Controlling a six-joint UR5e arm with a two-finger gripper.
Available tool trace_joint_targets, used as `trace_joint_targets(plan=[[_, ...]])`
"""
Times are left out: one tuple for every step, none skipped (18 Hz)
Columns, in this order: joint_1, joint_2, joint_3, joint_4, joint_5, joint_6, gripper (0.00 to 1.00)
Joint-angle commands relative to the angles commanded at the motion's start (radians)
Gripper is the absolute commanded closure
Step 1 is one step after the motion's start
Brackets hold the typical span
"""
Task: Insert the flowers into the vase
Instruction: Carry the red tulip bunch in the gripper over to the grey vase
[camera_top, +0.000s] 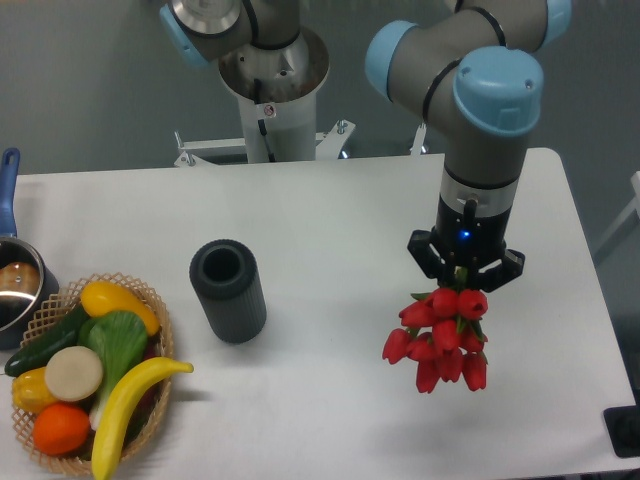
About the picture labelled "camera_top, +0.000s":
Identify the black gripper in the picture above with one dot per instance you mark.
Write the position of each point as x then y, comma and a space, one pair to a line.
476, 243

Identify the red tulip bouquet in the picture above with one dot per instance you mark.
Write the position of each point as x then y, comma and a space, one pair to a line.
441, 332

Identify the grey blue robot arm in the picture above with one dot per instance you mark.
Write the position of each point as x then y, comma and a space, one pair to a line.
473, 77

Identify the dark grey ribbed vase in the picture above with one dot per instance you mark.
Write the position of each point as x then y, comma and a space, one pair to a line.
225, 277

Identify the black device at table edge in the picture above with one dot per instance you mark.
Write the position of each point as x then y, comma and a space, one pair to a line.
622, 424

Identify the green bok choy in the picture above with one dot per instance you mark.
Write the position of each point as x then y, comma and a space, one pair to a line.
119, 339

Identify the yellow squash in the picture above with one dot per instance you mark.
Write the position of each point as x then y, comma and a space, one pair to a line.
99, 298

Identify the yellow banana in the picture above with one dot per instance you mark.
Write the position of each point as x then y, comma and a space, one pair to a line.
109, 438

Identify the woven wicker basket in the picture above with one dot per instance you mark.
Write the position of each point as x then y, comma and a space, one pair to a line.
150, 412

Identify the dark green cucumber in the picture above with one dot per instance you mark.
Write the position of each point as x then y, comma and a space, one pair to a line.
38, 352

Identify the beige round slice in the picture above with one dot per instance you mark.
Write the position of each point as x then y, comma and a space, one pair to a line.
73, 374

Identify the orange fruit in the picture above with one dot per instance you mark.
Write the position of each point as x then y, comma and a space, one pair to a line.
60, 428

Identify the white frame at right edge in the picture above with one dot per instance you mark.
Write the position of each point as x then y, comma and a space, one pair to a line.
620, 228

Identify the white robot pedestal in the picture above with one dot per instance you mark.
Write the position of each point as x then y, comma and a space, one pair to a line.
276, 94

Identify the blue handled saucepan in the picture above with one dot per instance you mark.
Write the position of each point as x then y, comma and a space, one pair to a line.
26, 282

